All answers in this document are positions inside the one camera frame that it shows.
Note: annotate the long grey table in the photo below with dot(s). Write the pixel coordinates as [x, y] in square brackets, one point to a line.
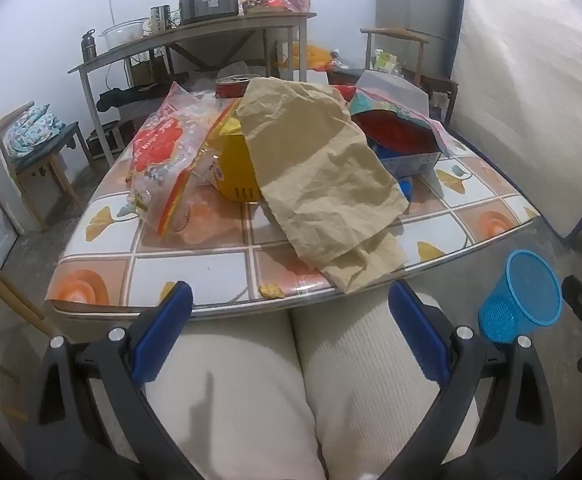
[211, 30]

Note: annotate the clear plastic container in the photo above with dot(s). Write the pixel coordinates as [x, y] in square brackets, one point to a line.
[396, 90]

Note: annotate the blue mesh waste bin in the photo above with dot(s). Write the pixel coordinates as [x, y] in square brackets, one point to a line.
[516, 305]

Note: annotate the floral print carton box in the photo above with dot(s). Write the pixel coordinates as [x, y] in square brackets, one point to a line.
[396, 130]

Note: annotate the person's right leg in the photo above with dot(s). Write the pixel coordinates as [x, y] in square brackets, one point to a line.
[366, 370]

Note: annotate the steel cup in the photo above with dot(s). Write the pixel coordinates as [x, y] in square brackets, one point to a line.
[155, 17]
[167, 16]

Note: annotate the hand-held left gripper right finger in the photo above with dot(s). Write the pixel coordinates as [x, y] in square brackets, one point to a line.
[418, 340]

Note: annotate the brown paper bag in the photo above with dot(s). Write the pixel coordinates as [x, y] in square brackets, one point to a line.
[316, 170]

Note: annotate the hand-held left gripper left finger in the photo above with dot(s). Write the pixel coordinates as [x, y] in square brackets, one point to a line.
[163, 330]

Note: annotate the metal water bottle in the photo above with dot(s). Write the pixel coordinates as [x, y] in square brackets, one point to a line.
[89, 46]

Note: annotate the red tin can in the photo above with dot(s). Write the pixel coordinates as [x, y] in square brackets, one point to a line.
[228, 89]

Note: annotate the ginkgo print tablecloth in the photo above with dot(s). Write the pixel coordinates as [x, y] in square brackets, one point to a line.
[196, 270]

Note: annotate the grey refrigerator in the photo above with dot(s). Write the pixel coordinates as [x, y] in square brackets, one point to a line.
[411, 0]

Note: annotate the green and white cartons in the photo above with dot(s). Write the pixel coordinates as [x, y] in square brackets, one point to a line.
[386, 62]

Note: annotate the floral seat cushion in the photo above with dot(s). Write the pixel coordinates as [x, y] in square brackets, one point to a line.
[31, 130]

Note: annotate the red and white snack bag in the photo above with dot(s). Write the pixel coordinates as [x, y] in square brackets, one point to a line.
[166, 150]

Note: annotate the clear plastic bowl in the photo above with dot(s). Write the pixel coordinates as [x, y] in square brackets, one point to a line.
[123, 35]

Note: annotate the grey rice cooker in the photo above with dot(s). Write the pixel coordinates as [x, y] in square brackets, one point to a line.
[208, 5]

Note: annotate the yellow cardboard box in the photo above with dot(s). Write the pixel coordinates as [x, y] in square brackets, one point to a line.
[238, 170]

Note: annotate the white upright mattress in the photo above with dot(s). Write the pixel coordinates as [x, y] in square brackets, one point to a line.
[521, 110]

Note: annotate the cracker piece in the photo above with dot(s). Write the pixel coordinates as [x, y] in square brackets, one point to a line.
[271, 291]

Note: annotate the light wooden chair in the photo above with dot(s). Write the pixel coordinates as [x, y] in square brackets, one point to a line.
[1, 285]

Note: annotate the black cloth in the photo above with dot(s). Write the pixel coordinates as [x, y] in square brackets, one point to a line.
[121, 96]

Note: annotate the wooden chair with cushion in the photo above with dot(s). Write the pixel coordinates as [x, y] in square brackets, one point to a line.
[66, 135]

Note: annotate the wooden armchair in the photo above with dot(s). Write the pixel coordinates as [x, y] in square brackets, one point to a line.
[396, 34]

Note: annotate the yellow plastic bag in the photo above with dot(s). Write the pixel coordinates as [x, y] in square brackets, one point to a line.
[316, 56]

